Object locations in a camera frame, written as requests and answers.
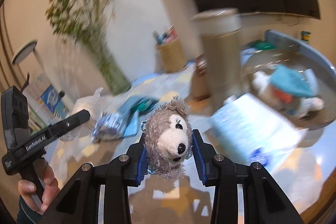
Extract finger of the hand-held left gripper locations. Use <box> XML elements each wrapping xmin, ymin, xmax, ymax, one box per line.
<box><xmin>49</xmin><ymin>109</ymin><xmax>91</xmax><ymax>141</ymax></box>

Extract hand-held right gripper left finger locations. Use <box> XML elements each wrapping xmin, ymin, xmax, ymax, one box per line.
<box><xmin>42</xmin><ymin>132</ymin><xmax>149</xmax><ymax>224</ymax></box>

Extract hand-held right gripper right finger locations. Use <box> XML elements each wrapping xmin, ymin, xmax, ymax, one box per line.
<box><xmin>192</xmin><ymin>129</ymin><xmax>305</xmax><ymax>224</ymax></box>

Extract grey-brown plush toy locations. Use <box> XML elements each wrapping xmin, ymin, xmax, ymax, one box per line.
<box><xmin>144</xmin><ymin>96</ymin><xmax>193</xmax><ymax>182</ymax></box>

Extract white plush doll teal hat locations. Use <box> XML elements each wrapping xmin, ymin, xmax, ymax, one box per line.
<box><xmin>252</xmin><ymin>65</ymin><xmax>324</xmax><ymax>118</ymax></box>

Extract teal green soft item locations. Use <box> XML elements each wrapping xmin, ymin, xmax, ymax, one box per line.
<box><xmin>133</xmin><ymin>99</ymin><xmax>158</xmax><ymax>112</ymax></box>

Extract person's left hand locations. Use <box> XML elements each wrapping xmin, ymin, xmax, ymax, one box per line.
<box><xmin>18</xmin><ymin>158</ymin><xmax>61</xmax><ymax>215</ymax></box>

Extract row of books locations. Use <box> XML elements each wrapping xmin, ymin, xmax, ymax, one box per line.
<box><xmin>25</xmin><ymin>74</ymin><xmax>70</xmax><ymax>130</ymax></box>

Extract white plastic bag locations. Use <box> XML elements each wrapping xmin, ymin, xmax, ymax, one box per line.
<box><xmin>62</xmin><ymin>88</ymin><xmax>105</xmax><ymax>140</ymax></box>

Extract blue picture book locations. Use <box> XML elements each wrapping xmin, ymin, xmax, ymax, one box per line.
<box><xmin>38</xmin><ymin>85</ymin><xmax>69</xmax><ymax>118</ymax></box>

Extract light blue cloth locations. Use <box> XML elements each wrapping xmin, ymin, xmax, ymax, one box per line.
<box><xmin>122</xmin><ymin>110</ymin><xmax>141</xmax><ymax>137</ymax></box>

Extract blue patterned packet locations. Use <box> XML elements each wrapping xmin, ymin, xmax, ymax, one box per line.
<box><xmin>92</xmin><ymin>112</ymin><xmax>126</xmax><ymax>143</ymax></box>

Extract dark blue cloth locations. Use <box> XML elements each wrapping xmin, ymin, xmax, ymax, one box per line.
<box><xmin>118</xmin><ymin>96</ymin><xmax>159</xmax><ymax>115</ymax></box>

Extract glass vase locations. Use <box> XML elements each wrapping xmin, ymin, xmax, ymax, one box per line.
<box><xmin>98</xmin><ymin>53</ymin><xmax>131</xmax><ymax>95</ymax></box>

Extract light blue tissue pack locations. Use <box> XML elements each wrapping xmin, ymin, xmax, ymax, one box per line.
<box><xmin>211</xmin><ymin>93</ymin><xmax>309</xmax><ymax>167</ymax></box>

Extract grey desk lamp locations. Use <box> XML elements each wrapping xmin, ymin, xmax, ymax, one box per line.
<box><xmin>12</xmin><ymin>40</ymin><xmax>44</xmax><ymax>75</ymax></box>

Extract tall beige cylinder appliance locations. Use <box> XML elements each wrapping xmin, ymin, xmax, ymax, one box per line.
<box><xmin>192</xmin><ymin>9</ymin><xmax>243</xmax><ymax>109</ymax></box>

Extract woven pen holder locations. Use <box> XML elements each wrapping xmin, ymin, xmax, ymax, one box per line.
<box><xmin>157</xmin><ymin>38</ymin><xmax>187</xmax><ymax>73</ymax></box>

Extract green plant stems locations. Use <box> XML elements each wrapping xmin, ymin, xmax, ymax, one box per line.
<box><xmin>46</xmin><ymin>0</ymin><xmax>116</xmax><ymax>75</ymax></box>

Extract bunch of pens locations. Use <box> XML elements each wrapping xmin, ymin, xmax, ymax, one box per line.
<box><xmin>153</xmin><ymin>26</ymin><xmax>177</xmax><ymax>45</ymax></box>

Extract green packet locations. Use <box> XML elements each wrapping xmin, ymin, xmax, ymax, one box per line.
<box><xmin>248</xmin><ymin>40</ymin><xmax>276</xmax><ymax>52</ymax></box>

